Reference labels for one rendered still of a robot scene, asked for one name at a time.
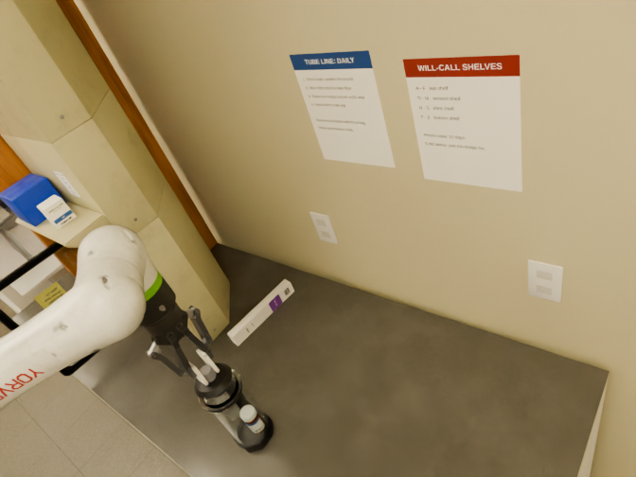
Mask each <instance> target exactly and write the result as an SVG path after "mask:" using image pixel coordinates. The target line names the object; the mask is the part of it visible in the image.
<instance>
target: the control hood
mask: <svg viewBox="0 0 636 477"><path fill-rule="evenodd" d="M67 205H68V206H69V208H70V209H71V210H72V211H73V213H74V214H75V215H76V217H75V218H74V219H72V220H71V221H70V222H68V223H67V224H66V225H64V226H63V227H62V228H60V229H59V228H58V227H56V226H54V225H53V224H52V223H51V222H50V221H49V220H48V219H46V220H45V221H43V222H42V223H40V224H39V225H38V226H36V227H35V226H33V225H30V224H28V223H26V222H24V221H21V220H20V219H19V218H18V219H16V222H17V223H19V224H21V225H23V226H24V227H26V228H29V229H31V230H33V231H35V232H37V233H39V234H41V235H43V236H45V237H47V238H49V239H52V240H54V241H56V242H58V243H59V244H61V245H63V246H65V247H68V248H79V247H80V244H81V242H82V240H83V239H84V238H85V237H86V236H87V235H88V234H89V233H90V232H91V231H93V230H95V229H97V228H99V227H101V226H105V225H112V224H111V223H110V222H109V220H108V219H107V218H106V216H105V215H103V214H100V213H98V212H96V211H93V210H90V209H87V208H84V207H82V206H79V205H76V204H73V203H69V202H67Z"/></svg>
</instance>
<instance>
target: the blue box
mask: <svg viewBox="0 0 636 477"><path fill-rule="evenodd" d="M52 195H56V196H58V197H60V198H62V199H63V200H64V198H63V197H62V196H61V195H60V193H59V192H58V191H57V190H56V188H55V187H54V186H53V185H52V184H51V183H50V182H49V181H48V180H47V178H46V177H43V176H40V175H37V174H33V173H29V174H28V175H27V176H26V177H24V178H23V179H21V180H20V181H18V182H17V183H15V184H14V185H12V186H10V187H9V188H7V189H6V190H4V191H3V192H1V193H0V198H1V199H2V200H3V202H4V203H5V204H6V205H7V206H8V207H9V208H10V209H11V210H12V211H13V212H14V214H15V215H16V216H17V217H18V218H19V219H20V220H21V221H24V222H26V223H28V224H30V225H33V226H35V227H36V226H38V225H39V224H40V223H42V222H43V221H45V220H46V217H45V215H44V214H43V213H42V212H41V211H40V210H39V208H38V207H37V205H39V204H40V203H42V202H44V201H45V200H47V199H48V198H50V197H51V196H52ZM64 202H65V203H66V204H67V202H66V201H64Z"/></svg>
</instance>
